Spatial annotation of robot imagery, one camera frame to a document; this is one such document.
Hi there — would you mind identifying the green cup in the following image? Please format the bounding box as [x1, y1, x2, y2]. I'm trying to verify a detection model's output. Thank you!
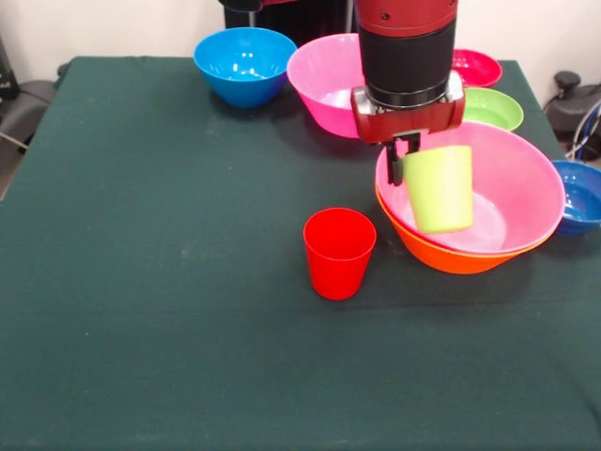
[402, 145, 474, 235]

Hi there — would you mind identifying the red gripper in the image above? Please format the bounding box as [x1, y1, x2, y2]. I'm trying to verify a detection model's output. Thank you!
[350, 70, 468, 188]

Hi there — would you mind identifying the small dark blue bowl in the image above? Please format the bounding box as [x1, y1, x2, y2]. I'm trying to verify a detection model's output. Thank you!
[549, 160, 601, 238]

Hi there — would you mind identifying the light blue bowl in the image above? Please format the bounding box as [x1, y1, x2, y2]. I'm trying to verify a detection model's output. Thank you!
[193, 26, 299, 109]

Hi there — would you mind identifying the small crimson bowl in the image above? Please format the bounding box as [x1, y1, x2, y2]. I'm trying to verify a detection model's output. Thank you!
[451, 48, 503, 89]

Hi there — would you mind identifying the tangle of cables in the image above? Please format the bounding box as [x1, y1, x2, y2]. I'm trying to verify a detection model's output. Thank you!
[562, 101, 601, 163]

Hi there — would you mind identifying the large pink bowl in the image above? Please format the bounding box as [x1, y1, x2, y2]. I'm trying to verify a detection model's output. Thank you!
[375, 120, 566, 256]
[285, 33, 372, 139]

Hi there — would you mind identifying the dark green tablecloth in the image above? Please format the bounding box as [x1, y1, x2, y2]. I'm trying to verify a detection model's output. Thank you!
[0, 54, 601, 451]

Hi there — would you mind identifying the large orange bowl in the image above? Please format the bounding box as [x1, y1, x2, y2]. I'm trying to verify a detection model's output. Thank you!
[375, 180, 558, 275]

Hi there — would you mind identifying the small green bowl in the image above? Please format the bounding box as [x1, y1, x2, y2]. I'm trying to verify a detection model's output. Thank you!
[462, 86, 525, 132]

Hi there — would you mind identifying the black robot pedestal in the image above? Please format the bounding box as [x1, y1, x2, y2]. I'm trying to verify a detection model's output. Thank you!
[223, 0, 362, 48]

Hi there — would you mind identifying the red cup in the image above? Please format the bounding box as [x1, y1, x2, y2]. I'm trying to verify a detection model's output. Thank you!
[302, 208, 378, 302]

